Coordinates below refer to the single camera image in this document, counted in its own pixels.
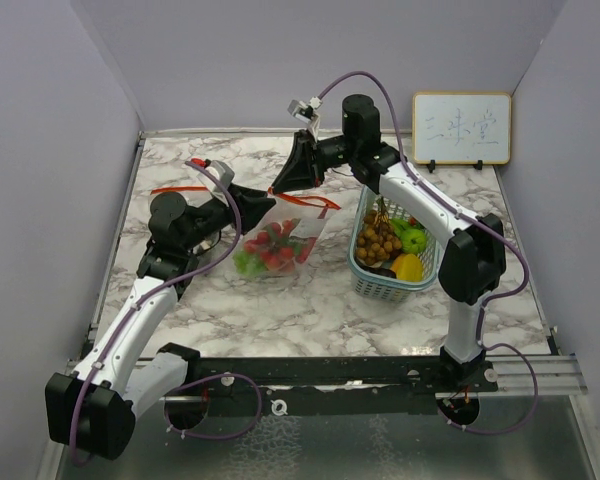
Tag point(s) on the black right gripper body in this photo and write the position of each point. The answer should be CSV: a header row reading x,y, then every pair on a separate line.
x,y
338,150

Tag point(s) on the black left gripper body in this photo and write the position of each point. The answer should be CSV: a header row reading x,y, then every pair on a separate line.
x,y
211,218

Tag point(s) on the clear orange-zip bag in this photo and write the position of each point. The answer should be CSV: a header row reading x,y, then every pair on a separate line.
x,y
173,202
313,211

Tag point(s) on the green grape bunch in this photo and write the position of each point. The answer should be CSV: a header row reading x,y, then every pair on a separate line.
x,y
248,264

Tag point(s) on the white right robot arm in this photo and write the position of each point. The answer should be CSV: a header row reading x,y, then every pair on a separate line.
x,y
474,258

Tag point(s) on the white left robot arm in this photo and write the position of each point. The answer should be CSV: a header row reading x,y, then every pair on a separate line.
x,y
95,407

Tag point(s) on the small whiteboard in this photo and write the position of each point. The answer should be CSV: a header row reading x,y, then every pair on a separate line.
x,y
461,128

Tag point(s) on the brown longan bunch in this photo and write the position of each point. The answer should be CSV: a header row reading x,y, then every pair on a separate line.
x,y
376,242

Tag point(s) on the light blue plastic basket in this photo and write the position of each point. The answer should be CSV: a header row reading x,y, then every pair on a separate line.
x,y
377,287

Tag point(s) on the green bell pepper toy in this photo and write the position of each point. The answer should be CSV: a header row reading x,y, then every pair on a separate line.
x,y
413,240

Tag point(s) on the yellow pepper toy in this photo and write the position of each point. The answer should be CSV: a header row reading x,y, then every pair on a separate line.
x,y
408,268

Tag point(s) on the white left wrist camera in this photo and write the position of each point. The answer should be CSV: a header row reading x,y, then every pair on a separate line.
x,y
218,172

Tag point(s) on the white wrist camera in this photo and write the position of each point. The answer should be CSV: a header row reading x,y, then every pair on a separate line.
x,y
307,112
218,172

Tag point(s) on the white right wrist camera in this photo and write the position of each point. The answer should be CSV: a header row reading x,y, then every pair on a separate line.
x,y
307,112

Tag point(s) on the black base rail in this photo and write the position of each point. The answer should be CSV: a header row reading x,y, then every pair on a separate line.
x,y
318,386

